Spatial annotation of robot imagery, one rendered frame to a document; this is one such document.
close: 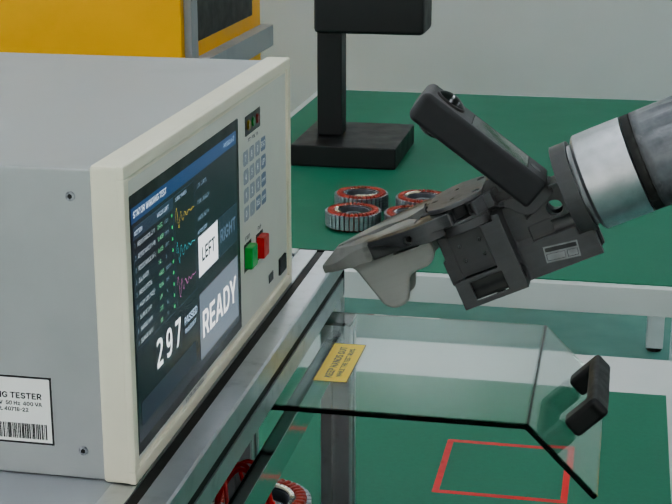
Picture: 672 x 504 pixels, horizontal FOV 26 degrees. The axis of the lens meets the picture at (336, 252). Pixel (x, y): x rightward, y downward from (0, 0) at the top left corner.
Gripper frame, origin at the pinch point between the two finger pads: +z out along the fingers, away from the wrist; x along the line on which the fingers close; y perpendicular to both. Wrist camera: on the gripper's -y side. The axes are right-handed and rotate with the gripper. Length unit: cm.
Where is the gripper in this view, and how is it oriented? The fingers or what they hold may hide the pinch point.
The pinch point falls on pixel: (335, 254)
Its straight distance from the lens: 115.0
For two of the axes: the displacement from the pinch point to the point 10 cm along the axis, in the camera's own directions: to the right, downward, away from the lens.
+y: 4.1, 8.9, 1.7
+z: -8.9, 3.6, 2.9
